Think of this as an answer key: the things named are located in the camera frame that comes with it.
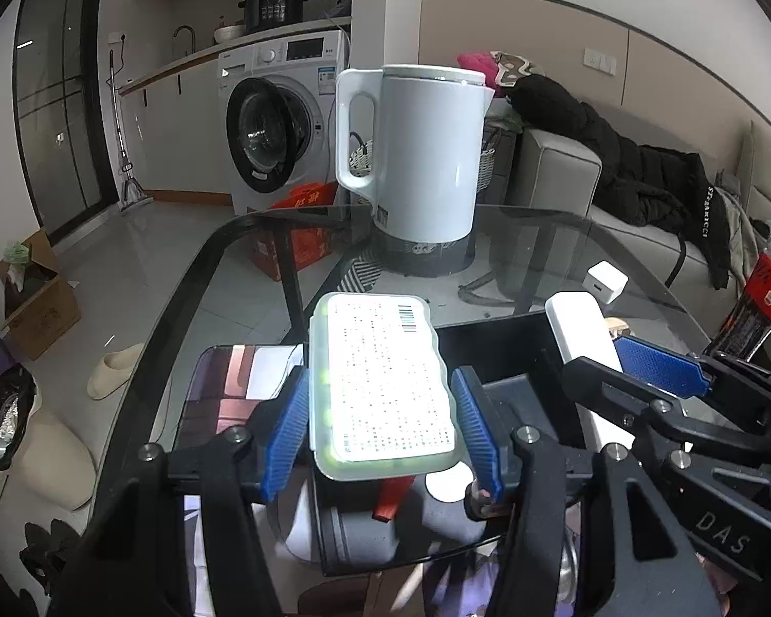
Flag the white rectangular bottle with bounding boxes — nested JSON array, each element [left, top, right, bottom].
[[544, 291, 634, 451]]

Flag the red white glue tube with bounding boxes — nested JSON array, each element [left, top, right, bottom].
[[372, 478, 413, 522]]

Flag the white green pill case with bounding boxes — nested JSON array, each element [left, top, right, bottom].
[[307, 293, 464, 482]]

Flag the black open cardboard box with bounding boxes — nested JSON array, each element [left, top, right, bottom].
[[309, 312, 583, 575]]

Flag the white power adapter cube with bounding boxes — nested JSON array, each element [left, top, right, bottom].
[[583, 261, 628, 305]]

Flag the black jacket on sofa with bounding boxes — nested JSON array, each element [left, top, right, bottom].
[[507, 75, 731, 290]]

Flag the beige slipper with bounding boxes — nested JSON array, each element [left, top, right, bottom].
[[86, 342, 144, 401]]

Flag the black trash bag bin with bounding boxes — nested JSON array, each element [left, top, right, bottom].
[[0, 364, 37, 472]]

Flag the grey sofa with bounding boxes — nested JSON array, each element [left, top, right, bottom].
[[507, 116, 771, 336]]

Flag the brown cardboard box on floor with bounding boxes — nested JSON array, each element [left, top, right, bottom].
[[0, 228, 82, 361]]

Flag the white electric kettle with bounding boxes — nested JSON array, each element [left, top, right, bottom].
[[335, 64, 494, 277]]

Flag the red cardboard box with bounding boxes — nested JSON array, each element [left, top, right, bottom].
[[249, 181, 338, 281]]

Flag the pink plush clothing pile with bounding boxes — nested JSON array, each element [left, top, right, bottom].
[[456, 49, 545, 92]]

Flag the white kitchen cabinets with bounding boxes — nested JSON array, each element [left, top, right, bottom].
[[121, 60, 231, 206]]

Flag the black framed glass door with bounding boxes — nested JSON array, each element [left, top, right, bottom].
[[12, 0, 118, 244]]

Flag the white front-load washing machine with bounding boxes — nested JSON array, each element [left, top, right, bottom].
[[217, 27, 348, 214]]

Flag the black pressure cooker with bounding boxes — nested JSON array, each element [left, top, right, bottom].
[[238, 0, 309, 33]]

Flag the wall light switch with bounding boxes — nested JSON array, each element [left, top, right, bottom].
[[582, 47, 617, 77]]

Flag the mop with metal handle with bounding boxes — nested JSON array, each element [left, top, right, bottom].
[[106, 43, 153, 211]]

